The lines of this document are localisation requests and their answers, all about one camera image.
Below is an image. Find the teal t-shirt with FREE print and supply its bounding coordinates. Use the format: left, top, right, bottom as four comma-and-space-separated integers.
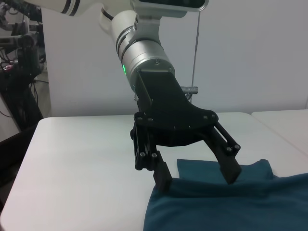
143, 158, 308, 231

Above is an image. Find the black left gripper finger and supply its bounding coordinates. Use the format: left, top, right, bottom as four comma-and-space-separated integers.
203, 122, 242, 185

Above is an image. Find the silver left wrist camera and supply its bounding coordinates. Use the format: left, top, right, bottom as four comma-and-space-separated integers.
129, 0, 210, 19

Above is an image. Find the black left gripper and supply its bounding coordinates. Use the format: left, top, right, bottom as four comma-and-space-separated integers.
131, 69, 219, 193

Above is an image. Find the white grey background machine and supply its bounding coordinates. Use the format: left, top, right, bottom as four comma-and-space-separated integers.
0, 0, 43, 33

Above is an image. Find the left wrist camera mount bracket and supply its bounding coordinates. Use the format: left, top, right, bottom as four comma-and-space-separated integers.
131, 14, 165, 48

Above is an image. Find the black device with red label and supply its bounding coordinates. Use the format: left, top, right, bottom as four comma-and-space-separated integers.
0, 61, 15, 73

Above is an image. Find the black equipment stand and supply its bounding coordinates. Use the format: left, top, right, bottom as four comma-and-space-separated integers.
0, 31, 48, 132

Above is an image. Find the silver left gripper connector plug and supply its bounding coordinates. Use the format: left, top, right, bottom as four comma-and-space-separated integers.
181, 85, 199, 96

